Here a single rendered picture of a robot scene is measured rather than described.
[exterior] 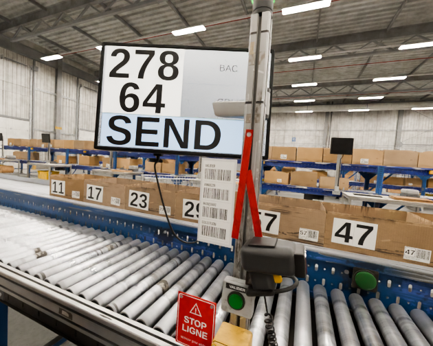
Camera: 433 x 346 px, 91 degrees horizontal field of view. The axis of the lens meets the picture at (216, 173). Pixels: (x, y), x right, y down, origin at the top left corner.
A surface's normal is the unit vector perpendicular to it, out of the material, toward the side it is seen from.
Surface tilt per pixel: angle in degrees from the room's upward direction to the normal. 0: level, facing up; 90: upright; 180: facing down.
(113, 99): 86
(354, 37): 90
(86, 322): 90
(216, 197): 90
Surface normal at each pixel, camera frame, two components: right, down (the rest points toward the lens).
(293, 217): -0.37, 0.04
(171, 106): -0.04, -0.02
